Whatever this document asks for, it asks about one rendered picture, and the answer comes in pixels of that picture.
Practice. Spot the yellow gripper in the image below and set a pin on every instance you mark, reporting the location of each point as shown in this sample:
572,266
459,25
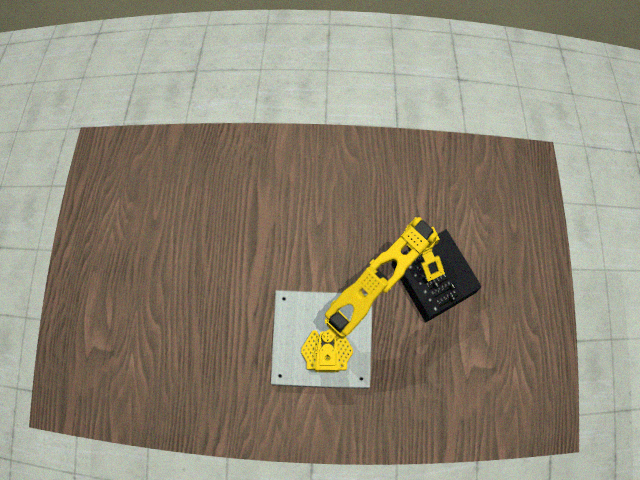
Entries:
432,265

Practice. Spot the black lighting desk panel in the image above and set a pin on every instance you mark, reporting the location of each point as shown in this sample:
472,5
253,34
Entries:
437,296

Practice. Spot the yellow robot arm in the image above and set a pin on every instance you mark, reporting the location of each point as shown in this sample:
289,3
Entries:
377,283

